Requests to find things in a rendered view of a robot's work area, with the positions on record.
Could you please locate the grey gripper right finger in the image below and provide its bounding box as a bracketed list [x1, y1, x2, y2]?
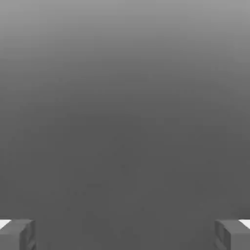
[214, 218, 250, 250]

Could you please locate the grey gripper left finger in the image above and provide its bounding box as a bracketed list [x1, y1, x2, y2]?
[0, 218, 37, 250]

